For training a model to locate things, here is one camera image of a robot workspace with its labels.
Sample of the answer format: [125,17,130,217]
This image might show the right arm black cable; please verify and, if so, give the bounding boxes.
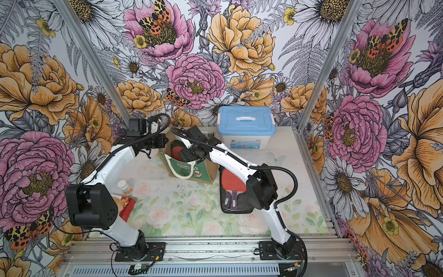
[171,127,309,277]

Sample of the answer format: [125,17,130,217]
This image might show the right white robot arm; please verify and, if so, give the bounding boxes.
[171,126,298,259]

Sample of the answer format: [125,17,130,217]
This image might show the blue lid storage box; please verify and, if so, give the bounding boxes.
[217,106,276,150]

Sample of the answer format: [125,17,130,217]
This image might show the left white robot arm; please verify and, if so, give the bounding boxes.
[65,113,170,262]

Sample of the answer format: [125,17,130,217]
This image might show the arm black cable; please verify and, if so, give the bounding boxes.
[51,113,172,236]
[171,127,309,277]

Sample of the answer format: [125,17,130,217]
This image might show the aluminium front rail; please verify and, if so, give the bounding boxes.
[63,236,358,265]

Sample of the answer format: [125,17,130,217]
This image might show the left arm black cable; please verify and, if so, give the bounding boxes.
[51,113,172,236]

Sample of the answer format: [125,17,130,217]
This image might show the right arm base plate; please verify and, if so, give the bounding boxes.
[257,240,307,261]

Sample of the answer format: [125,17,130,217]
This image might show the red gift box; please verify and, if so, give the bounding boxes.
[111,195,136,222]

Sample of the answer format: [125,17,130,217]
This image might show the green canvas tote bag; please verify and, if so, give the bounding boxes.
[158,128,219,184]

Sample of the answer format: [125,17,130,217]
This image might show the ping pong paddle case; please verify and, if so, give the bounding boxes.
[170,140,189,162]
[219,166,254,214]

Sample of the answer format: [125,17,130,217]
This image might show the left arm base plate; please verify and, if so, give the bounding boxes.
[115,242,166,262]

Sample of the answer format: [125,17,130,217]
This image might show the small white pill bottle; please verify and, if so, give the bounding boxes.
[117,180,133,196]

